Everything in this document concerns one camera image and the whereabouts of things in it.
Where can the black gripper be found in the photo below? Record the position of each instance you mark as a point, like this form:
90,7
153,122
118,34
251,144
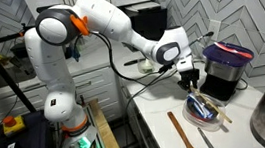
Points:
189,76

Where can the thin wooden spoon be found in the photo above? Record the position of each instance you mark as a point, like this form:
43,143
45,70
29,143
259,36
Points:
214,107

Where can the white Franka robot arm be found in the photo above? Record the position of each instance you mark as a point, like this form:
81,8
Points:
51,69

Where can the blue item in lunchbox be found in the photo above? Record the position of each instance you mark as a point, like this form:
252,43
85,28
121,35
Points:
200,108

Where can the steel and black coffee maker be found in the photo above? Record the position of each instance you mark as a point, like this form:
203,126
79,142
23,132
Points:
222,80

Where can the clear plastic lunchbox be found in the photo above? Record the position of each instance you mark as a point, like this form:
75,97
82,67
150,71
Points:
200,123

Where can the blue plastic lid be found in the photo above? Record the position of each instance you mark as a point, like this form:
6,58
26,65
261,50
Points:
219,59

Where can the small glass bowl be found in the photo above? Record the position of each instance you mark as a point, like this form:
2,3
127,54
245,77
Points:
145,66

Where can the dark wooden spatula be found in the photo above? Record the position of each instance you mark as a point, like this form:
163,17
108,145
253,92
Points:
181,135

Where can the red spatula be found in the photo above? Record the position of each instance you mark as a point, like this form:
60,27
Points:
234,50

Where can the black pen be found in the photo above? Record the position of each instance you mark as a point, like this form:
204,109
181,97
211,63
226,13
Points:
133,62

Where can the metal utensil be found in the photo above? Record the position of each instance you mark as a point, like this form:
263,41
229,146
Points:
208,142

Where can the black box appliance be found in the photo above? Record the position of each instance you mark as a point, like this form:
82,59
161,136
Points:
148,23

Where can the grey drawer cabinet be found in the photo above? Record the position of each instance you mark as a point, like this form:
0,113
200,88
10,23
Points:
97,88

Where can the yellow emergency stop button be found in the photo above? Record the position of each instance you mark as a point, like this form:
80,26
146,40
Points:
12,124

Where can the black tripod pole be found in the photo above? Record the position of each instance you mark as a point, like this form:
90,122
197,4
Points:
5,76

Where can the white wall outlet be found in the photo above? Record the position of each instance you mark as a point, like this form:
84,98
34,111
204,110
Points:
215,29

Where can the robot base mount frame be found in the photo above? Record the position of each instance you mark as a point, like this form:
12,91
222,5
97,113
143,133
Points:
80,147

